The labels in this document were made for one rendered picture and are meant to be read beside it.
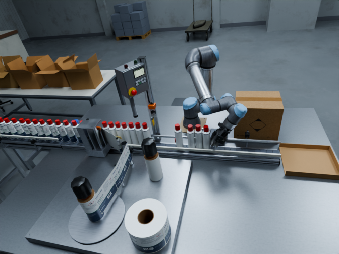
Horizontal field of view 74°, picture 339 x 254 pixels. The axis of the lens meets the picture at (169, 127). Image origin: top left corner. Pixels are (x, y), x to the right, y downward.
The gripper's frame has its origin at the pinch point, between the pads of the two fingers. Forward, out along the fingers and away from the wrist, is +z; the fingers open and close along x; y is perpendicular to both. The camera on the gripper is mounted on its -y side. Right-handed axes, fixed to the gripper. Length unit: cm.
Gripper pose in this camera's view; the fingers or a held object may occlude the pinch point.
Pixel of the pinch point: (212, 143)
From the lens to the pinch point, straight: 155.9
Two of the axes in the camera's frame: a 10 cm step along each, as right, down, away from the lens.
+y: -2.4, 6.0, -7.7
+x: 9.0, 4.3, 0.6
